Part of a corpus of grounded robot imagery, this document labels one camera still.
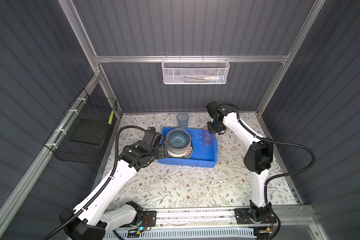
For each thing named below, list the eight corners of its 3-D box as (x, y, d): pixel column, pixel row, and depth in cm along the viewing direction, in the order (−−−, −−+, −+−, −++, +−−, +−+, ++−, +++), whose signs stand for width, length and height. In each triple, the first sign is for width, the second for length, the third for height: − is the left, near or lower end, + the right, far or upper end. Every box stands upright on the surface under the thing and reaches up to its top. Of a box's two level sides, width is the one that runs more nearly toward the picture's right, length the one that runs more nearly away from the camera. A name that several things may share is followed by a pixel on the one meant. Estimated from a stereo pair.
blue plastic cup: (177, 132, 110) (176, 120, 100) (177, 124, 115) (176, 112, 105) (188, 132, 110) (188, 120, 100) (188, 124, 115) (188, 112, 105)
